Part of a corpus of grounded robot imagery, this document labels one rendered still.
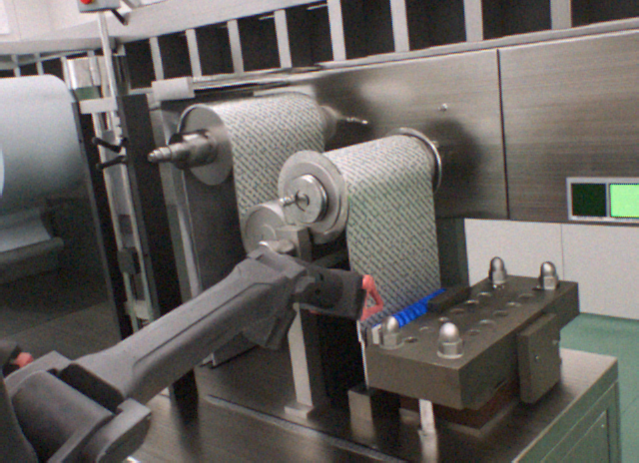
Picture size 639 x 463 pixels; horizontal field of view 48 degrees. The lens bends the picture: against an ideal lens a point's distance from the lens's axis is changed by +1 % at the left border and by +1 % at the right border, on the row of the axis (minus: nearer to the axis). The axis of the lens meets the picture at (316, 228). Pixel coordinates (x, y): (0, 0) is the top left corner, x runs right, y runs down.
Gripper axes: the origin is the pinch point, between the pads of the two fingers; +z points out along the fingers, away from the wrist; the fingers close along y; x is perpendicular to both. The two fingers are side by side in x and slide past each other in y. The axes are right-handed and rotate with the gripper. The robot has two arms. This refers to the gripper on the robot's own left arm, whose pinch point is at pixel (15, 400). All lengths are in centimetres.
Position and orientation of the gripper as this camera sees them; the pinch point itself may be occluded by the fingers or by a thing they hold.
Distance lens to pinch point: 109.5
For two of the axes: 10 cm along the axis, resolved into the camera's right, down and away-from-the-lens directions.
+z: 3.0, 7.2, 6.2
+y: -9.1, 0.2, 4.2
